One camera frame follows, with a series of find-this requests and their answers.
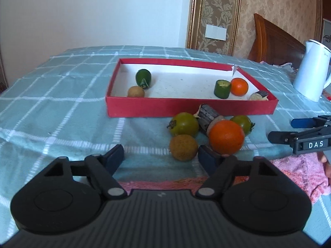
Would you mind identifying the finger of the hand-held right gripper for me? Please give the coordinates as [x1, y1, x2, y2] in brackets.
[268, 131, 301, 145]
[290, 115, 331, 129]

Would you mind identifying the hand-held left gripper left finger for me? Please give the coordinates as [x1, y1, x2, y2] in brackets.
[42, 144, 128, 200]

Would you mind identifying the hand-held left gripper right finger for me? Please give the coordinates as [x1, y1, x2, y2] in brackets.
[195, 145, 279, 199]

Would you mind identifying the brown kiwi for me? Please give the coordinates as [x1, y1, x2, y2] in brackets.
[170, 134, 199, 162]
[127, 86, 145, 98]

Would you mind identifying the orange tangerine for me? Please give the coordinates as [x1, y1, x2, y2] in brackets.
[208, 120, 245, 155]
[230, 77, 249, 97]

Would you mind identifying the green tomato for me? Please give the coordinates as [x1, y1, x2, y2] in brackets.
[230, 115, 255, 136]
[168, 112, 199, 137]

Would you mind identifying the red cardboard box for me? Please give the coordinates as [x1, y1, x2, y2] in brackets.
[106, 58, 279, 118]

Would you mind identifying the green cucumber piece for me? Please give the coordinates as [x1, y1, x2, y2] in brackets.
[135, 69, 152, 89]
[213, 80, 232, 99]

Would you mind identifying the person's right hand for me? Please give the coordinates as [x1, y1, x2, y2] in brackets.
[321, 152, 331, 179]

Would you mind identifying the pink towel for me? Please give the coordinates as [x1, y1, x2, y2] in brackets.
[118, 152, 331, 204]

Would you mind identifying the white electric kettle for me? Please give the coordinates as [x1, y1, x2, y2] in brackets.
[293, 39, 331, 103]

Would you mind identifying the pink cloth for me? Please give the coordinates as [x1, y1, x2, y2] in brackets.
[260, 61, 299, 75]

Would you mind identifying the wooden headboard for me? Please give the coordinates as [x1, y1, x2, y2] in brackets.
[247, 13, 307, 66]

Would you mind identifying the gold framed wallpaper panel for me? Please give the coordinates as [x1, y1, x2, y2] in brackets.
[187, 0, 243, 56]

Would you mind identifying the white wall switch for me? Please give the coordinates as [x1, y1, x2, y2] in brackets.
[205, 24, 228, 41]

